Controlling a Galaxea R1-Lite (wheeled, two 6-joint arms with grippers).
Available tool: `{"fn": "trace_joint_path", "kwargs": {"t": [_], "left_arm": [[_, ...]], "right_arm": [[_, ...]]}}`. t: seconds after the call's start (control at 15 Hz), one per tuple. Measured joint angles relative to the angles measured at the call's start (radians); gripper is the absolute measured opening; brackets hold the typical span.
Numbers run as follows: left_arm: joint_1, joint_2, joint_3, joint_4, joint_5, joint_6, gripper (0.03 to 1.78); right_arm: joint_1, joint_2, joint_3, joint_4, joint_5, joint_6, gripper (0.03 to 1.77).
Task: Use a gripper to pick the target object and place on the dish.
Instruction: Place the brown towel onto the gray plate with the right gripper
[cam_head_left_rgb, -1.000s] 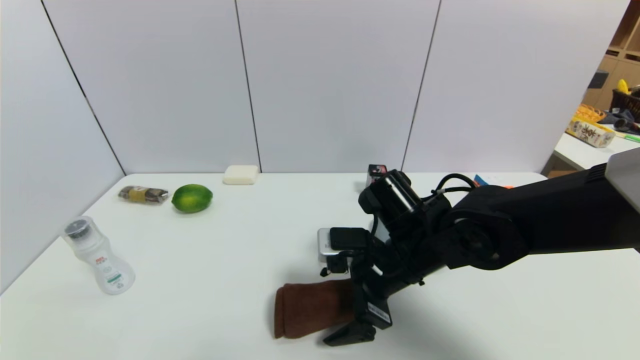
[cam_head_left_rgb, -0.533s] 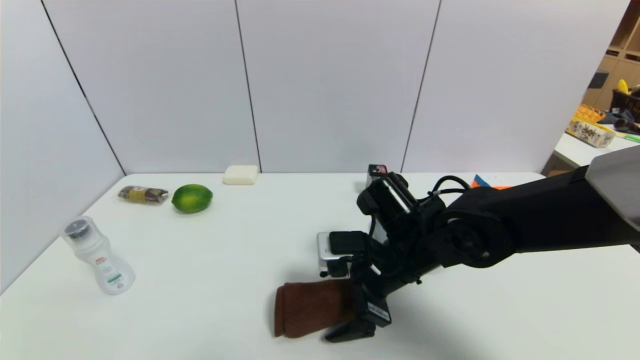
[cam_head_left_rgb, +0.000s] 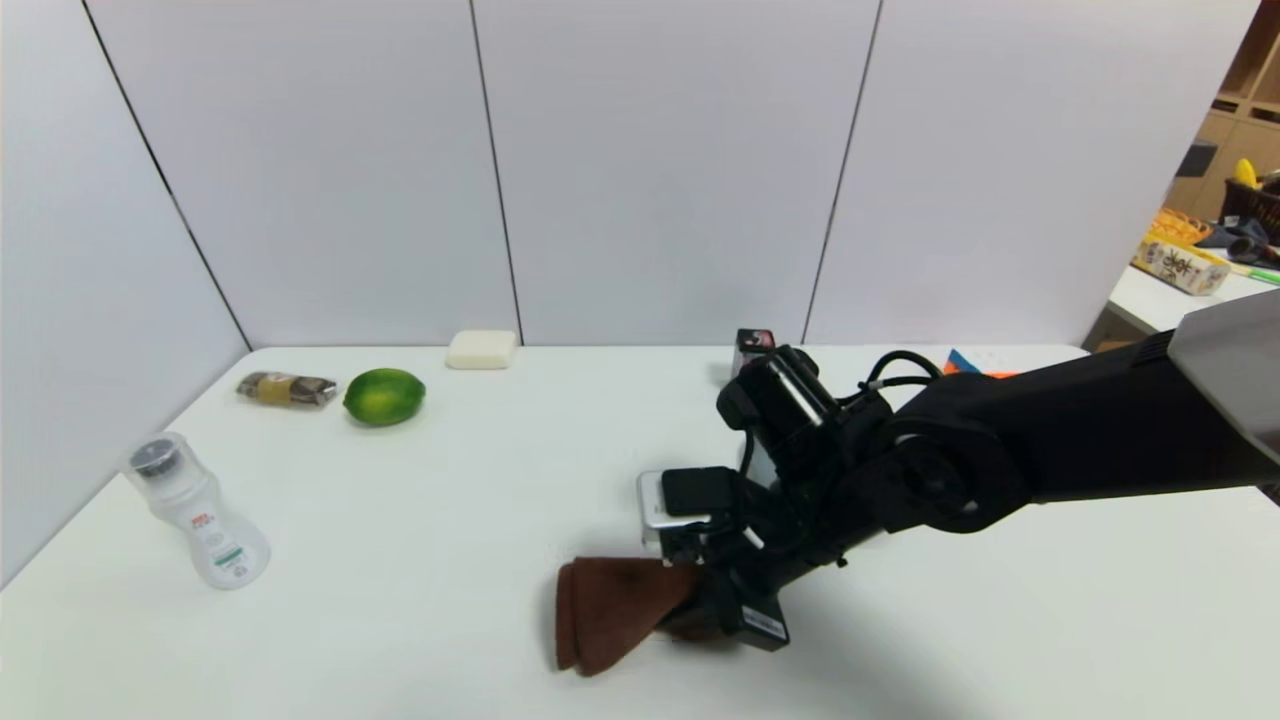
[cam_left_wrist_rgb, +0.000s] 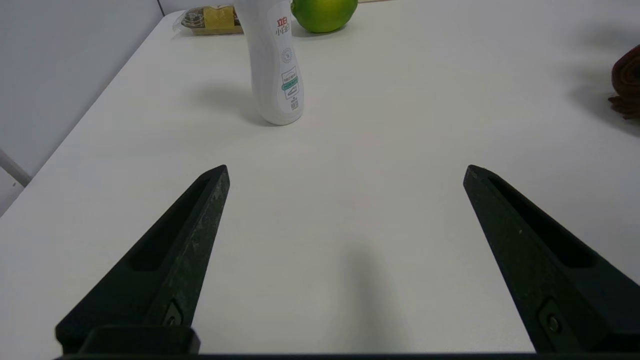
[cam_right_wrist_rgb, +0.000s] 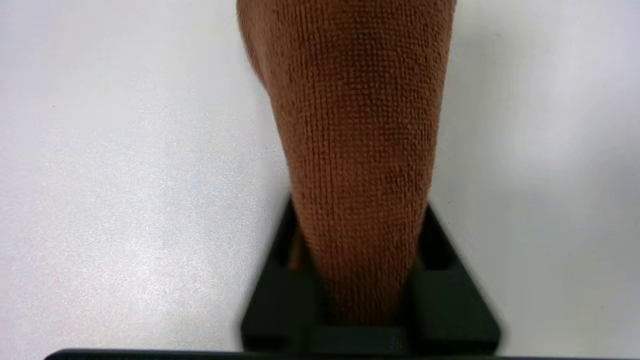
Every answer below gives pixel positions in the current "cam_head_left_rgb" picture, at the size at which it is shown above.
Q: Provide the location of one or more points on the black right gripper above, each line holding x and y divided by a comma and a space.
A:
752, 618

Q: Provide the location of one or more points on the brown towel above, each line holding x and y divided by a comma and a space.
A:
620, 610

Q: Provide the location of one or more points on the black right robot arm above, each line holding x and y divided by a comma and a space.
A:
1050, 430

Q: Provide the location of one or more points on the yellow object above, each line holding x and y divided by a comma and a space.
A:
1245, 173

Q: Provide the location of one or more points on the black pink printed box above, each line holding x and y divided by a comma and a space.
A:
755, 342

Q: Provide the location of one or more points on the white soap bar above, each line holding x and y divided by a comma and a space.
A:
481, 349

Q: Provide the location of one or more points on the colourful puzzle cube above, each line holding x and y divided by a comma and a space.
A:
965, 362

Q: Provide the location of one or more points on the green lime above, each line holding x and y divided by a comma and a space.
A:
384, 396

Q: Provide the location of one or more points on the brown snack in clear wrapper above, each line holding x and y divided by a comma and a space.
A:
285, 389

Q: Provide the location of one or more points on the clear plastic bottle black cap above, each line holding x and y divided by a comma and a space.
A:
195, 515

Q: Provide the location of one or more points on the white side table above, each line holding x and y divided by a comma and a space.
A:
1170, 295

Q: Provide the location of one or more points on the beige printed carton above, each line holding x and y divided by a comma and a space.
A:
1180, 263

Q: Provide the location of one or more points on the dark grey bundle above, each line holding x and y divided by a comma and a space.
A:
1235, 240

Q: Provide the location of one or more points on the green flat item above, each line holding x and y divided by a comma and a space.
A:
1265, 276

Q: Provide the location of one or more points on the black storage basket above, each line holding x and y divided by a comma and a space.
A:
1255, 205

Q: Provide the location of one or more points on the wooden shelf unit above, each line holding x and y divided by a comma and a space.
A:
1235, 100

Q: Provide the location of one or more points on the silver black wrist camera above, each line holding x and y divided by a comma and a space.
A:
675, 505

